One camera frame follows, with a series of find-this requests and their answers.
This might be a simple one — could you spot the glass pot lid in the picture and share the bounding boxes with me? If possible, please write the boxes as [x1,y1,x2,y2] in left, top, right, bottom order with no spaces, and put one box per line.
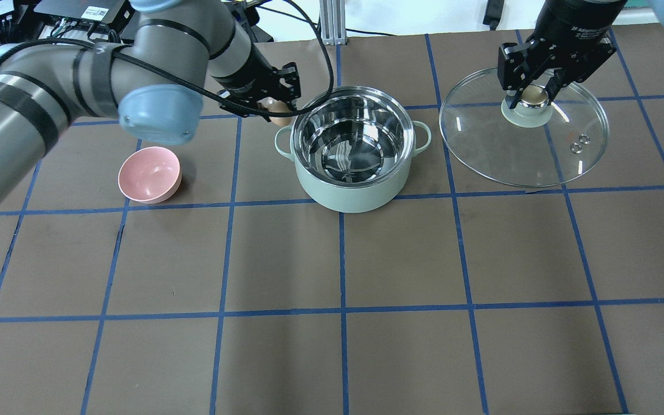
[439,67,610,188]

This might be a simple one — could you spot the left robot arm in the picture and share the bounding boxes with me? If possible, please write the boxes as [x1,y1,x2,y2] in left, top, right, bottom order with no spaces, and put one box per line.
[0,1,300,203]

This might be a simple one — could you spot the pale green cooking pot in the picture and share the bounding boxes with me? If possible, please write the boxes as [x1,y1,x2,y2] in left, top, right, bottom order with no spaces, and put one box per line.
[274,86,432,213]

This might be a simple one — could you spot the aluminium frame post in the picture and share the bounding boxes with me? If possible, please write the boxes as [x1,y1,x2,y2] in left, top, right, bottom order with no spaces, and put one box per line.
[319,0,348,46]

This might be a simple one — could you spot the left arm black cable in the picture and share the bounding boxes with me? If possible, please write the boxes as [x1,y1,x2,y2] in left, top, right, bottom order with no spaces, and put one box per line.
[0,0,335,118]

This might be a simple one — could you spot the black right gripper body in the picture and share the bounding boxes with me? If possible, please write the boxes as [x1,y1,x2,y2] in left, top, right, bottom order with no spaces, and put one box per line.
[496,1,626,90]

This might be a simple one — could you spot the brown egg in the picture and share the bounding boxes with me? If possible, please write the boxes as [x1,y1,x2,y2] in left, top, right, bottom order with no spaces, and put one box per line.
[259,97,293,127]

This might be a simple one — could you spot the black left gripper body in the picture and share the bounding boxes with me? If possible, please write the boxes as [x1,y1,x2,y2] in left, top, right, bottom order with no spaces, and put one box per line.
[214,44,300,110]

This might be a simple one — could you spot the black electronics box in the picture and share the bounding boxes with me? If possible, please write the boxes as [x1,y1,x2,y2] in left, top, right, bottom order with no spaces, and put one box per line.
[34,1,136,43]

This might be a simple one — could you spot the pink bowl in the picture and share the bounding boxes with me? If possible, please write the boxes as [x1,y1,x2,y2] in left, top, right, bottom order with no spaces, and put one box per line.
[118,146,183,204]

